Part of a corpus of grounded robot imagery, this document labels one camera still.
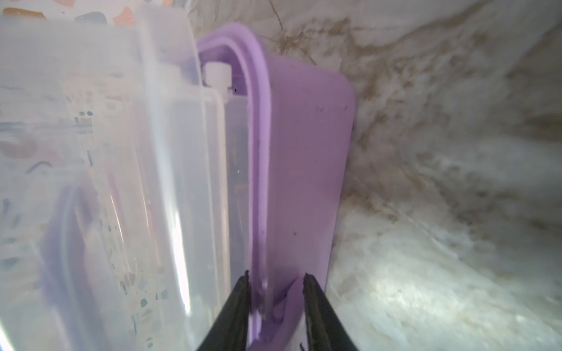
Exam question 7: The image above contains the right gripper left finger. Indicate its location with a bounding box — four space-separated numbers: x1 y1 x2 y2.
197 271 252 351

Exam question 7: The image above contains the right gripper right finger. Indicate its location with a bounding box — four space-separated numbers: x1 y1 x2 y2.
303 273 359 351

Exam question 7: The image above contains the purple toolbox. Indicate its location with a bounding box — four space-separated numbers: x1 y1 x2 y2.
0 4 357 351

